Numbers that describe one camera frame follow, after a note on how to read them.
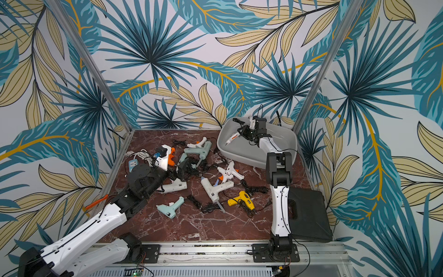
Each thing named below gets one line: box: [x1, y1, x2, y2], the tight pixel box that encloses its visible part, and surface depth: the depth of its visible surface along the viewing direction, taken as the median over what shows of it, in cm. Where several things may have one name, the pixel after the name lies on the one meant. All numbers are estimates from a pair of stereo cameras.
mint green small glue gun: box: [155, 196, 185, 219], surface depth 86 cm
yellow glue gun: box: [227, 190, 255, 211], surface depth 89 cm
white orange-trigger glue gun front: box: [224, 132, 240, 147], surface depth 109 cm
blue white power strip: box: [128, 159, 139, 173], surface depth 102 cm
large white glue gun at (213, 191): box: [200, 177, 235, 213], surface depth 90 cm
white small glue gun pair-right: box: [226, 160, 246, 181], surface depth 98 cm
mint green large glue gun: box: [183, 140, 213, 168], surface depth 105 cm
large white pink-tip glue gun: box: [156, 177, 188, 194], surface depth 92 cm
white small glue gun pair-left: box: [216, 166, 234, 183], surface depth 97 cm
